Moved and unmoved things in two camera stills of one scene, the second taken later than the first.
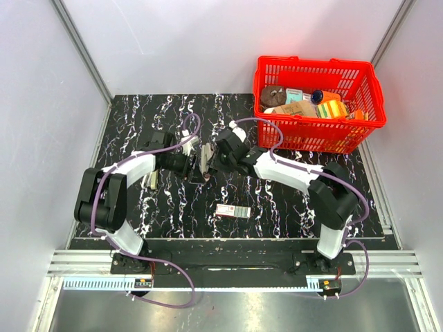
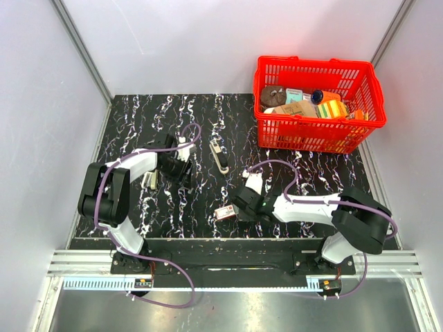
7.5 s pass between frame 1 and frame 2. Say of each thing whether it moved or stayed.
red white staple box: stayed
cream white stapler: stayed
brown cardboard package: stayed
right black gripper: moved
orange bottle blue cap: stayed
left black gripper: moved
